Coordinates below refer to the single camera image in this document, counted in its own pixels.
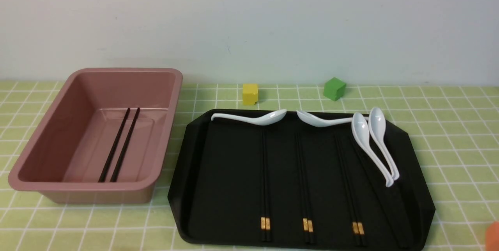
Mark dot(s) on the pink rectangular plastic bin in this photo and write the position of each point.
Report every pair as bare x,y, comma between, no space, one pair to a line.
64,157

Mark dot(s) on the white spoon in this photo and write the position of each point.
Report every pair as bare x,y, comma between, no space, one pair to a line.
361,135
377,129
267,119
315,121

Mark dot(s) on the white spoon inner right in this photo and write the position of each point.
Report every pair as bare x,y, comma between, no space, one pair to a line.
361,135

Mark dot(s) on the white spoon centre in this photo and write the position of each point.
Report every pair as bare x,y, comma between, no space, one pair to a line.
315,121

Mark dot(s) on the black chopstick under spoons left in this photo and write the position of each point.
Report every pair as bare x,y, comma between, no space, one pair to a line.
388,220

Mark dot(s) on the black chopstick in bin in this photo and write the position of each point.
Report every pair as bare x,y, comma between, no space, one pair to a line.
121,157
111,154

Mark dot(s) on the black chopstick gold band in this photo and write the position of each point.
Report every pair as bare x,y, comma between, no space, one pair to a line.
267,220
364,240
302,189
350,202
310,214
263,223

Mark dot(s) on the black chopstick in bin right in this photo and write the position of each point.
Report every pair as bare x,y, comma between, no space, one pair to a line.
121,157

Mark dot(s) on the orange object at corner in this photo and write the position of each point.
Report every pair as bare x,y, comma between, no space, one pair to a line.
492,237

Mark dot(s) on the yellow wooden cube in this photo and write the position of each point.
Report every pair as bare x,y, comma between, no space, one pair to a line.
250,94

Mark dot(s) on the white spoon outer right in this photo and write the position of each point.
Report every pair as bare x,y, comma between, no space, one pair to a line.
377,129

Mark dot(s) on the white spoon far left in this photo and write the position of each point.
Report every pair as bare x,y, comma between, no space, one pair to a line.
267,119

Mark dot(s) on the black chopstick in bin left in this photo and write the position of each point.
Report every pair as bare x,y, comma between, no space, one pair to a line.
111,154

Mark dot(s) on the black plastic tray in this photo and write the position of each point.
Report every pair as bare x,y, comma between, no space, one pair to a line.
215,191

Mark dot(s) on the green wooden cube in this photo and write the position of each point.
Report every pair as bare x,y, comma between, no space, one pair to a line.
334,89

